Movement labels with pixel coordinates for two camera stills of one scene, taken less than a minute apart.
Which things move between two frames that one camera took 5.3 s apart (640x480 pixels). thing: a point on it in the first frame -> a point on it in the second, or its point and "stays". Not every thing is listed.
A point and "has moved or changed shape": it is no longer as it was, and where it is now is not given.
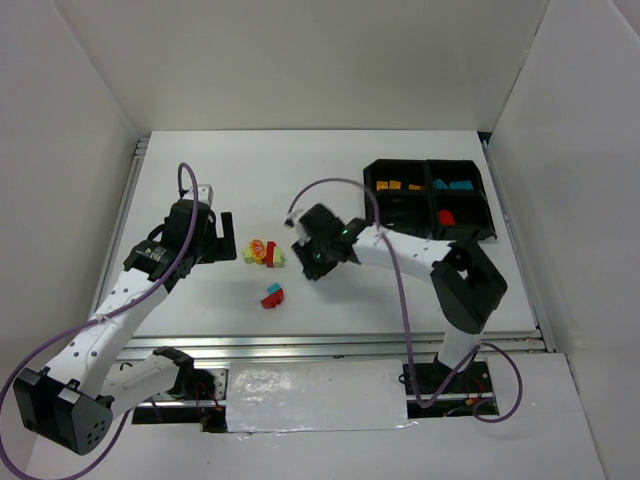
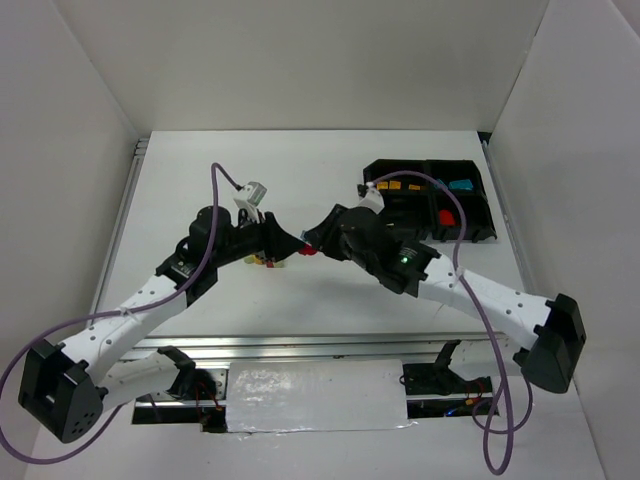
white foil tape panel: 316,396 stays
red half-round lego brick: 273,299 has moved or changed shape
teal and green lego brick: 465,184 stays
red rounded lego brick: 446,218 stays
